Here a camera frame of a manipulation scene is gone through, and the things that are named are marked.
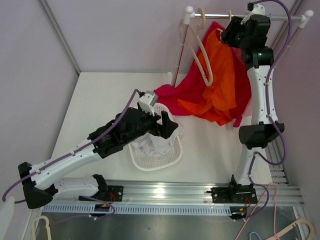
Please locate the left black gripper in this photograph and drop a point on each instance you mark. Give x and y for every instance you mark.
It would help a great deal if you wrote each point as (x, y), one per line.
(164, 130)

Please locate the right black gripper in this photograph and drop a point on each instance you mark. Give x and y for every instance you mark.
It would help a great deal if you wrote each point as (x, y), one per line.
(227, 36)

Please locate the white t shirt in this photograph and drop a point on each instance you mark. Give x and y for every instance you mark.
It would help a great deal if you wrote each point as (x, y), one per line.
(155, 146)

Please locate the orange t shirt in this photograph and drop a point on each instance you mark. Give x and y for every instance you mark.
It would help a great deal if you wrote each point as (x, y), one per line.
(219, 98)

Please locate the beige hanger of white shirt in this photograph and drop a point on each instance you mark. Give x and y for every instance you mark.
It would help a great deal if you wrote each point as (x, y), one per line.
(184, 25)

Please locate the beige hanger of orange shirt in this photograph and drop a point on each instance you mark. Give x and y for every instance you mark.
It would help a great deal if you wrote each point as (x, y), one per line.
(224, 16)

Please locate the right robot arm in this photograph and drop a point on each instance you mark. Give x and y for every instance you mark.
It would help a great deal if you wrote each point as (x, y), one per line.
(250, 36)

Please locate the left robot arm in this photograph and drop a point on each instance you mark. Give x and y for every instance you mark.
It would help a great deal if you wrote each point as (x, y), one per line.
(44, 182)

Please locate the magenta t shirt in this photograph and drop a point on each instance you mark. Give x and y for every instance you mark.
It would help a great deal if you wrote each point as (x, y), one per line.
(192, 87)

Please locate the blue hanger on floor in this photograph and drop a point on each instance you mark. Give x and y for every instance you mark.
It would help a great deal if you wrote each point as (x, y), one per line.
(254, 236)

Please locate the white perforated plastic basket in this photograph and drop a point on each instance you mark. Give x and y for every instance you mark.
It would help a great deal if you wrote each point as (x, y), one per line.
(145, 163)

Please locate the metal clothes rack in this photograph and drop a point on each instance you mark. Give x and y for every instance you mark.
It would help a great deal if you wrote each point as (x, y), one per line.
(302, 19)

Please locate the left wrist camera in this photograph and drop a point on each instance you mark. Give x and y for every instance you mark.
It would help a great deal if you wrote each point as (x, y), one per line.
(147, 101)

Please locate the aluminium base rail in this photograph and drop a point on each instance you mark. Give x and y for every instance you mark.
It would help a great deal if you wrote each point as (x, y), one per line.
(162, 198)

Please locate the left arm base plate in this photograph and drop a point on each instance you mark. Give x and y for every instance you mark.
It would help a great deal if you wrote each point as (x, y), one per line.
(112, 197)

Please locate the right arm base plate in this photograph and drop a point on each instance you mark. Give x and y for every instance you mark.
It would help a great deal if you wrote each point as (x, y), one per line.
(228, 195)

